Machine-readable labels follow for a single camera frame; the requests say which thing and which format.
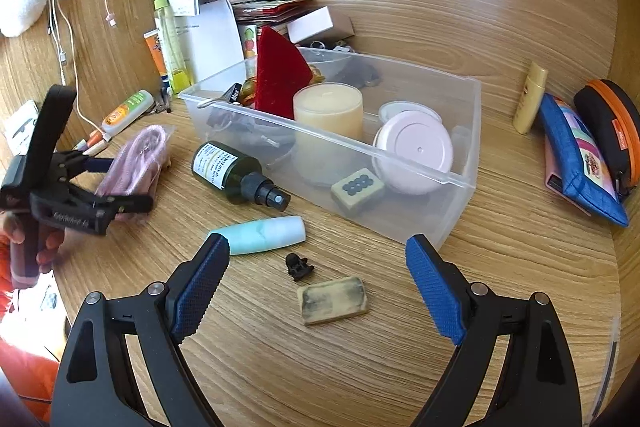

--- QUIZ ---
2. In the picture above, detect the white round lid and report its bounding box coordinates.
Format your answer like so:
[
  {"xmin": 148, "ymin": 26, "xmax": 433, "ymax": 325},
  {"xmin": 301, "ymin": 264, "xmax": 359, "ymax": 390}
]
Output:
[{"xmin": 378, "ymin": 101, "xmax": 442, "ymax": 124}]

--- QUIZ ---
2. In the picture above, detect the small yellow lotion bottle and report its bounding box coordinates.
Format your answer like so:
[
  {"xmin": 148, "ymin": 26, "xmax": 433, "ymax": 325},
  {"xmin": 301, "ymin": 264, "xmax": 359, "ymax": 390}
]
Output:
[{"xmin": 512, "ymin": 62, "xmax": 548, "ymax": 134}]

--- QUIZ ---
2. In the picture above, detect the pink braided rope bundle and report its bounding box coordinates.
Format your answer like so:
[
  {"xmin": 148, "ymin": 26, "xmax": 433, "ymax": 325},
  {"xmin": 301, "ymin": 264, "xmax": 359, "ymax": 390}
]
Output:
[{"xmin": 94, "ymin": 123, "xmax": 177, "ymax": 223}]

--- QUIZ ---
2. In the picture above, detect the white paper notepad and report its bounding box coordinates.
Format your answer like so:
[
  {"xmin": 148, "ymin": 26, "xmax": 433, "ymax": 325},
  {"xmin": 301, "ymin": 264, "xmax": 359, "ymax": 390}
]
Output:
[{"xmin": 168, "ymin": 0, "xmax": 244, "ymax": 83}]

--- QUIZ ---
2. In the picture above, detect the yellow-green spray bottle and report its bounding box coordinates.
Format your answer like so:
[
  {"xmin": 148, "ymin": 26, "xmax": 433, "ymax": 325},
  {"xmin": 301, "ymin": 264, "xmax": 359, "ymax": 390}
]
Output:
[{"xmin": 153, "ymin": 0, "xmax": 192, "ymax": 94}]

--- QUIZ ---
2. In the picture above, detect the stack of booklets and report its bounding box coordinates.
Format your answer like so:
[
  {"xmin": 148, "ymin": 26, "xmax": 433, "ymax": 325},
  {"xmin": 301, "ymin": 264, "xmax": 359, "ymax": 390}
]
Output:
[{"xmin": 229, "ymin": 0, "xmax": 316, "ymax": 24}]

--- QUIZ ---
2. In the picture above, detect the white printed leaflet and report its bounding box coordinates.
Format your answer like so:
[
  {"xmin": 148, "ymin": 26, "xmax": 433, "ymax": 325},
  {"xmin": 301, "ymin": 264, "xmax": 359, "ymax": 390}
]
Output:
[{"xmin": 2, "ymin": 100, "xmax": 39, "ymax": 156}]

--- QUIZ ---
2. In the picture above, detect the clear plastic storage bin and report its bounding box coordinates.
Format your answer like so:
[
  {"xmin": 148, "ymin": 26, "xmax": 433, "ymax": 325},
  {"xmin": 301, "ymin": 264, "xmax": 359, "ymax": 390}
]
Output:
[{"xmin": 180, "ymin": 55, "xmax": 482, "ymax": 247}]

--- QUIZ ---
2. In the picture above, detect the small black clip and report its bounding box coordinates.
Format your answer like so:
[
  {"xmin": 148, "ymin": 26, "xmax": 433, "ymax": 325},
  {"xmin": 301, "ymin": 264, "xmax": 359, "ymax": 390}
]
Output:
[{"xmin": 285, "ymin": 253, "xmax": 314, "ymax": 282}]

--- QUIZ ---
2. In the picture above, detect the red velvet pouch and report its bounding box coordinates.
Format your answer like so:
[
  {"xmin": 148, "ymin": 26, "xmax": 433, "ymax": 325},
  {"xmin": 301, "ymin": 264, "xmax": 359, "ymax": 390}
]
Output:
[{"xmin": 255, "ymin": 27, "xmax": 314, "ymax": 119}]

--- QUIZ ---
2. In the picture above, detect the blue patchwork pencil pouch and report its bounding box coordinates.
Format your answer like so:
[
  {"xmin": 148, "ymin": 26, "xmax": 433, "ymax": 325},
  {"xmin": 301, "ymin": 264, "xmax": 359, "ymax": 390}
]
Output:
[{"xmin": 538, "ymin": 93, "xmax": 628, "ymax": 228}]

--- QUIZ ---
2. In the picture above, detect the white small box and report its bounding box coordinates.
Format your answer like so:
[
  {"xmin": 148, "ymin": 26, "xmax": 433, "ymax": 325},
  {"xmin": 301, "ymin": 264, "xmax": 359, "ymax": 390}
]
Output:
[{"xmin": 286, "ymin": 6, "xmax": 355, "ymax": 44}]

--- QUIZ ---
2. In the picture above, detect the orange-label lotion bottle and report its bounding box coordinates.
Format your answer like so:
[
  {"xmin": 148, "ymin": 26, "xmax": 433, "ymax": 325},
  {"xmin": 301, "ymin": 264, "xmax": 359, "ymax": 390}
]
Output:
[{"xmin": 101, "ymin": 90, "xmax": 154, "ymax": 136}]

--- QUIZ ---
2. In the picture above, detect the black orange zip case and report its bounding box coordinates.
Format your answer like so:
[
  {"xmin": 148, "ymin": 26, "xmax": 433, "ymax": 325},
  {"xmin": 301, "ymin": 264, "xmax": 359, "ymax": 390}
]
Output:
[{"xmin": 574, "ymin": 79, "xmax": 640, "ymax": 200}]

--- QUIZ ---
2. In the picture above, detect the left hand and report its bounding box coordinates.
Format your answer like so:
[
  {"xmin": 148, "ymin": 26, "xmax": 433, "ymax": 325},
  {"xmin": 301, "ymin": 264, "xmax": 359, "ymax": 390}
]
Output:
[{"xmin": 1, "ymin": 212, "xmax": 65, "ymax": 279}]

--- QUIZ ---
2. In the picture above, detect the white charging cable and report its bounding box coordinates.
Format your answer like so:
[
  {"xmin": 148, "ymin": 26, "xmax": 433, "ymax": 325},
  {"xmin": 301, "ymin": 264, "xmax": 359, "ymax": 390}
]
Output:
[{"xmin": 29, "ymin": 0, "xmax": 120, "ymax": 143}]

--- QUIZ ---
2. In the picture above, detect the mahjong tile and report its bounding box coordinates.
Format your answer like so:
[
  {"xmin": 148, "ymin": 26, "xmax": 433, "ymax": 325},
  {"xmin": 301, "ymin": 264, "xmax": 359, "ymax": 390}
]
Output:
[{"xmin": 331, "ymin": 168, "xmax": 385, "ymax": 213}]

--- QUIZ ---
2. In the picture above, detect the orange marker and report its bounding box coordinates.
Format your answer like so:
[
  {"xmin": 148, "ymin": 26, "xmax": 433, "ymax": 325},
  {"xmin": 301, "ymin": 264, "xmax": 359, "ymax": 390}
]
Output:
[{"xmin": 75, "ymin": 130, "xmax": 103, "ymax": 152}]

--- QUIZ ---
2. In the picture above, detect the orange sunscreen tube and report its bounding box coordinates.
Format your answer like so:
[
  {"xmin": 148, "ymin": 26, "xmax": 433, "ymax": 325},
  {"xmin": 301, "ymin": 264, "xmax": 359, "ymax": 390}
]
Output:
[{"xmin": 143, "ymin": 29, "xmax": 170, "ymax": 91}]

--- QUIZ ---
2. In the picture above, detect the pink phone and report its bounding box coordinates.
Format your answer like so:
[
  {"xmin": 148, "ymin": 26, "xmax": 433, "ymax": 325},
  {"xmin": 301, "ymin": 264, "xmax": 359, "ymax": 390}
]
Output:
[{"xmin": 544, "ymin": 138, "xmax": 591, "ymax": 217}]

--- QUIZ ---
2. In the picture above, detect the teal white tube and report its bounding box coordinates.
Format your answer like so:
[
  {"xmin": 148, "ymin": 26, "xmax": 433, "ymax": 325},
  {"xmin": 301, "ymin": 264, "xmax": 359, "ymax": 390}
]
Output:
[{"xmin": 212, "ymin": 216, "xmax": 306, "ymax": 256}]

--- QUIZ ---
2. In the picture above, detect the dark green spray bottle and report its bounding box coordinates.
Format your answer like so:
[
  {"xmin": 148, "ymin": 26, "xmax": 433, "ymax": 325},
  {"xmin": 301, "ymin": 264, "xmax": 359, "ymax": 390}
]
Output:
[{"xmin": 191, "ymin": 141, "xmax": 291, "ymax": 211}]

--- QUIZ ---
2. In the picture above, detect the cream marker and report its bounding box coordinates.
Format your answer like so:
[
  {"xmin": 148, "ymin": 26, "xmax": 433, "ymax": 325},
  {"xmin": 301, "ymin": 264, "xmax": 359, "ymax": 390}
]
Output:
[{"xmin": 84, "ymin": 140, "xmax": 108, "ymax": 157}]

